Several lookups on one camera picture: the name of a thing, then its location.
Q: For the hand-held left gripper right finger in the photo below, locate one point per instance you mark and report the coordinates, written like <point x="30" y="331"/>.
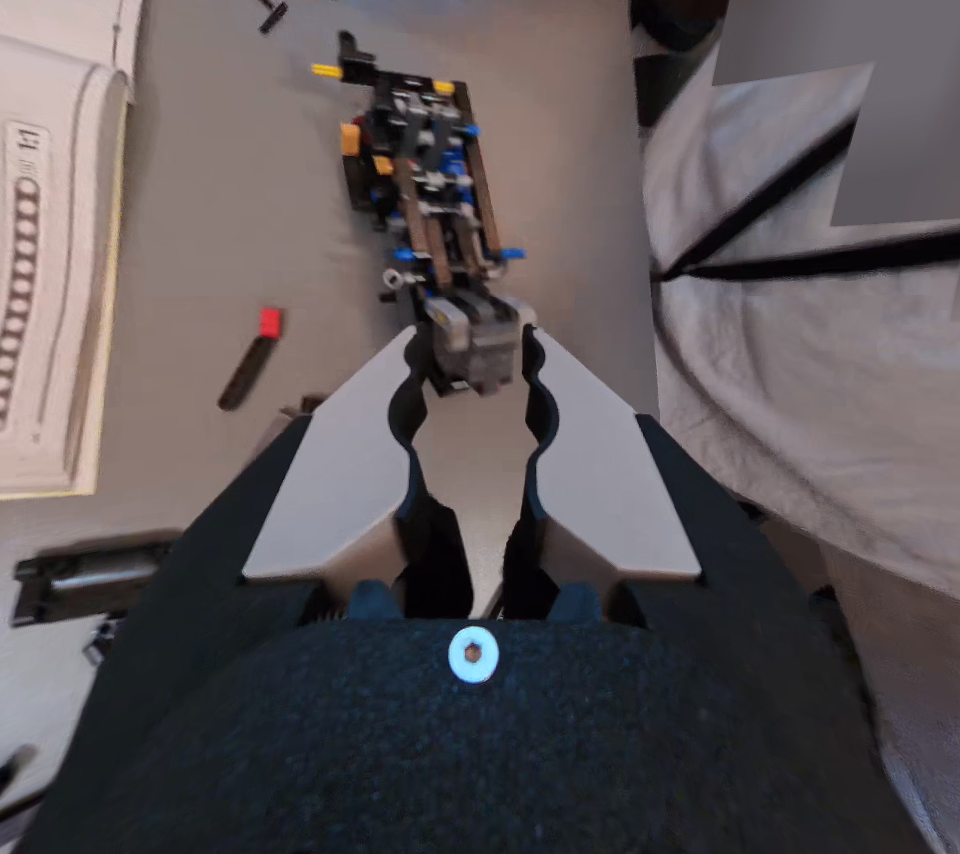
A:
<point x="615" y="494"/>

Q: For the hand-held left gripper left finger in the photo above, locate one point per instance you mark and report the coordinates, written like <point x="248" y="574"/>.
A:
<point x="330" y="494"/>

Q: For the black blue lego vehicle chassis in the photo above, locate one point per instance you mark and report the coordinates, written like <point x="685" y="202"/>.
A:
<point x="427" y="194"/>

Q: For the short black lego beam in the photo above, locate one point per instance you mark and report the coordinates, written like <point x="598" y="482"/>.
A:
<point x="247" y="374"/>

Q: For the red lego bush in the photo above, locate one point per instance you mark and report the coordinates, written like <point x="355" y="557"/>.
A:
<point x="271" y="322"/>

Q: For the pile of black lego parts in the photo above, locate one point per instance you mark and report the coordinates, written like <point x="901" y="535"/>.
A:
<point x="105" y="640"/>

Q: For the open lego instruction booklet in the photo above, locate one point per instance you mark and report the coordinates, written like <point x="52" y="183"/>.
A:
<point x="52" y="232"/>

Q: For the person's white shirt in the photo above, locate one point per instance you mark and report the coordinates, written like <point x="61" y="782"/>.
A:
<point x="750" y="382"/>

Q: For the black lego frame block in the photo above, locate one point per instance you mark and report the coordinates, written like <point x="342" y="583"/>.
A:
<point x="90" y="580"/>

